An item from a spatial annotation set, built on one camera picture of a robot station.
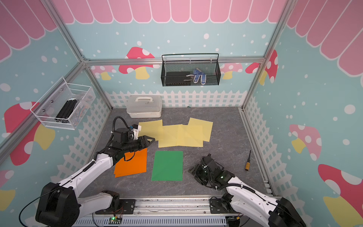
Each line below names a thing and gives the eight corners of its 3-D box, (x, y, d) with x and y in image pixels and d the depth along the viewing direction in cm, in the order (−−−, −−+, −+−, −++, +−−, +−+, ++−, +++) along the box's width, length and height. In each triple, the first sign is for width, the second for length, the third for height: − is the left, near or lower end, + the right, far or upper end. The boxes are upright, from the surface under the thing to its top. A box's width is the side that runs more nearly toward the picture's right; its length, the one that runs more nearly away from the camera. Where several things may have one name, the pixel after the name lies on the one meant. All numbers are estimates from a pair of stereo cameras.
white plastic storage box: (129, 119, 115) (123, 108, 105) (133, 106, 125) (128, 94, 115) (160, 119, 115) (158, 108, 105) (162, 106, 125) (160, 94, 115)
